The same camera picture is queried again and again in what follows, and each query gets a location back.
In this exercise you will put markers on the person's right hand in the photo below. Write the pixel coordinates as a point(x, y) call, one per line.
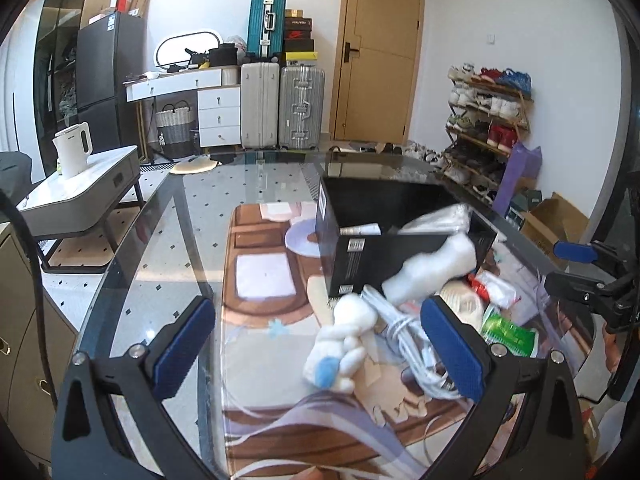
point(611, 347)

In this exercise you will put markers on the white fluffy plush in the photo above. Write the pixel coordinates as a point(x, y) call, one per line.
point(435, 270)

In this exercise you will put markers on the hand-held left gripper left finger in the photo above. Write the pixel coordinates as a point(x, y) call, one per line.
point(185, 347)

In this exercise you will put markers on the printed desk mat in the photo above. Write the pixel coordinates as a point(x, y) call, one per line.
point(260, 335)

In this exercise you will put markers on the red and white packet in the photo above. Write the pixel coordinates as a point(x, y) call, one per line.
point(492, 287)

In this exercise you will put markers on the rows of racked shoes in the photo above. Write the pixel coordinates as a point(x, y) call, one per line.
point(495, 132)

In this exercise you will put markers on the dark grey bag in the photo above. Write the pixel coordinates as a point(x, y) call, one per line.
point(12, 170)

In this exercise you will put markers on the black bag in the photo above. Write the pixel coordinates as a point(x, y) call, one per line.
point(222, 55)

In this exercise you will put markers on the black shoe box red logo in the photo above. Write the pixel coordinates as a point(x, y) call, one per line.
point(298, 35)

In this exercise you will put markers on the black storage box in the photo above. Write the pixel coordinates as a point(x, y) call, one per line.
point(380, 260)

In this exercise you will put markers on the clear plastic bag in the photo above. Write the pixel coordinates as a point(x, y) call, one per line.
point(440, 217)

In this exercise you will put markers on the green packet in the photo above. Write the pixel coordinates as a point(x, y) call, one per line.
point(510, 332)

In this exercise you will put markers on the white vanity desk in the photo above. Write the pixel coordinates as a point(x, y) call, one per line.
point(210, 110)

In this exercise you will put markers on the wooden door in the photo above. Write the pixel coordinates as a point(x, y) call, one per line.
point(380, 60)

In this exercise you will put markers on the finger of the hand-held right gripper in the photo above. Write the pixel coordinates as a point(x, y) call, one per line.
point(570, 284)
point(575, 251)

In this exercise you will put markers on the white grey side table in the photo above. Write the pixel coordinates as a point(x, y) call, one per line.
point(75, 195)

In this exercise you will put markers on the purple bag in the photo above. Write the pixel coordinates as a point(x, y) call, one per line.
point(517, 180)

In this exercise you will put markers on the teal suitcase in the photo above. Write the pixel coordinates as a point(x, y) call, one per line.
point(265, 25)

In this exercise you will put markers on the scattered sneakers and slippers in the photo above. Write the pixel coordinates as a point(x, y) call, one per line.
point(420, 152)

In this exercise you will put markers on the silver suitcase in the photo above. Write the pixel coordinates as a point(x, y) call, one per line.
point(301, 107)

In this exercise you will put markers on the wooden shoe rack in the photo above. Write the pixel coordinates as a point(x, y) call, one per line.
point(522, 95)

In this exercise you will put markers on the woven laundry basket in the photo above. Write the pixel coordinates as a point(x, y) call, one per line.
point(174, 127)

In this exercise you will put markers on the white plush dog toy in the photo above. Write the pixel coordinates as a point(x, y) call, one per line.
point(345, 320)

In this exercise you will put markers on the dark brown shoe box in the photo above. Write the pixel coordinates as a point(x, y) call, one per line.
point(299, 46)

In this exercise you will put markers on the oval vanity mirror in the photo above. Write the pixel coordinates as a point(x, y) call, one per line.
point(185, 47)

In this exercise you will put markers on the open cardboard box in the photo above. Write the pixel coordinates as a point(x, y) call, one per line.
point(555, 225)

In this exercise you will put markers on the beige cabinet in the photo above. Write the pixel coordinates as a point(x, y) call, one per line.
point(25, 360)

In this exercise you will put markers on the white electric kettle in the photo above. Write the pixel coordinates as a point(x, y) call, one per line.
point(72, 152)

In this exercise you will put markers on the black refrigerator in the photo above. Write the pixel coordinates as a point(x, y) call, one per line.
point(107, 60)

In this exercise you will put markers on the white suitcase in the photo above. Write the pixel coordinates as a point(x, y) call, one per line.
point(260, 105)

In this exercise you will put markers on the dark glass display cabinet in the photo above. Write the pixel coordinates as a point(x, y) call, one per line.
point(55, 60)

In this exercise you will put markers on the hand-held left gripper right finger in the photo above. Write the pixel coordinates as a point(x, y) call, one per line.
point(455, 352)

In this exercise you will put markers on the small white tube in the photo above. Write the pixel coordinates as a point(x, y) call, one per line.
point(360, 230)

